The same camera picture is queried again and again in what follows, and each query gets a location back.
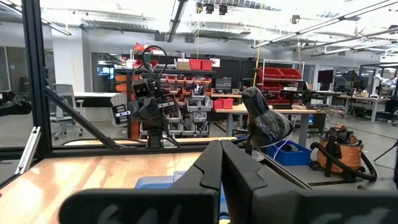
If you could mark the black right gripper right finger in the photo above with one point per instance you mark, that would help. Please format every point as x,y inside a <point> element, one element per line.
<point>295,208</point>

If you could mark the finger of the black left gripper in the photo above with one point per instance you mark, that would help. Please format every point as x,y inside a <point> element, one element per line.
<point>141,115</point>
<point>158,113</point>

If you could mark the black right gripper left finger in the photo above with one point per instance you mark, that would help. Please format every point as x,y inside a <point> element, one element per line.
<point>155,205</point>

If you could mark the blue plastic supply box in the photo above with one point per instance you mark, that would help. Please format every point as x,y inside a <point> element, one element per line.
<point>152,183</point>

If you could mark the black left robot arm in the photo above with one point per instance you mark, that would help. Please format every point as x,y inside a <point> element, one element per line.
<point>154,140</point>

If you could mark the cardboard box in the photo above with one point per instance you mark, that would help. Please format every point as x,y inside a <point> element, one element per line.
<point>183,64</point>

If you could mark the black shelving unit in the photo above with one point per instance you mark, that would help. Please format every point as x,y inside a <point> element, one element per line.
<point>186,102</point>

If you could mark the white table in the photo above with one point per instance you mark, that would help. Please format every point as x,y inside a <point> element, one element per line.
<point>93,95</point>

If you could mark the blue storage bin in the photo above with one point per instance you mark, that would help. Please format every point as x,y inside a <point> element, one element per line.
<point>289,155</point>

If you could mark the white office chair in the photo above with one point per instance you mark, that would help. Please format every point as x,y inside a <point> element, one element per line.
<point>66,102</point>

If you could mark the red storage bin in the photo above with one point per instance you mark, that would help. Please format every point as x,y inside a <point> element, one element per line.
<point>292,74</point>
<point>217,104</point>
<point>270,73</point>
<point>228,103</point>
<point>207,65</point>
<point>195,64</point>

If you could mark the orange shop vacuum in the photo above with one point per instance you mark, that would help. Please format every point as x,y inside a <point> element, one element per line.
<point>348,155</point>

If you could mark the black desk lamp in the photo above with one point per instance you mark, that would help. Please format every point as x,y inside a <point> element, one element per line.
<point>267,127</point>

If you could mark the wooden work table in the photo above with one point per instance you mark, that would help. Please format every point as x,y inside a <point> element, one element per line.
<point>298,109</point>

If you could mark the silver aluminium bar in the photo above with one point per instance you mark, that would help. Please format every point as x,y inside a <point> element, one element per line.
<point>28,149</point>

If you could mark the black computer monitor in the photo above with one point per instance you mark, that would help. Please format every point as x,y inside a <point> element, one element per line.
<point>325,79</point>

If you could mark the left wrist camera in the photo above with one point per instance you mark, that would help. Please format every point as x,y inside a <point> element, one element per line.
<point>141,89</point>

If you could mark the black aluminium rig frame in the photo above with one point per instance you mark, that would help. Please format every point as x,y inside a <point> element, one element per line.
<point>37,77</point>

